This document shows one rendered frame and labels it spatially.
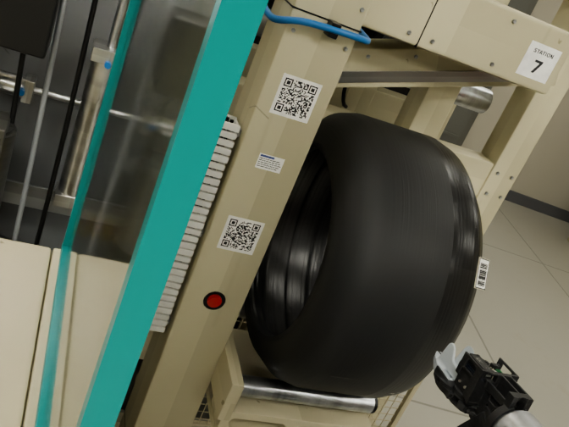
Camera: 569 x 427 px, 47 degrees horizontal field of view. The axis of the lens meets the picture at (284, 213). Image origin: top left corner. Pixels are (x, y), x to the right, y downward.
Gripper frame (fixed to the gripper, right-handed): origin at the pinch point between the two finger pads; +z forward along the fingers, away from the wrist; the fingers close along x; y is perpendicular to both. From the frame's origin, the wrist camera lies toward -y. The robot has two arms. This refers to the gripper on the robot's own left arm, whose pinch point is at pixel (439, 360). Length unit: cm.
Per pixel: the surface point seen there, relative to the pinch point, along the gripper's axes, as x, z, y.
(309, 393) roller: 6.1, 26.0, -27.7
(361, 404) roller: -7.2, 25.6, -28.4
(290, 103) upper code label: 33, 26, 31
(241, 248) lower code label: 30.7, 29.7, 0.5
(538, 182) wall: -423, 485, -35
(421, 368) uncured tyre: -4.8, 9.5, -7.7
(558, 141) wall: -418, 480, 14
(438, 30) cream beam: -2, 50, 52
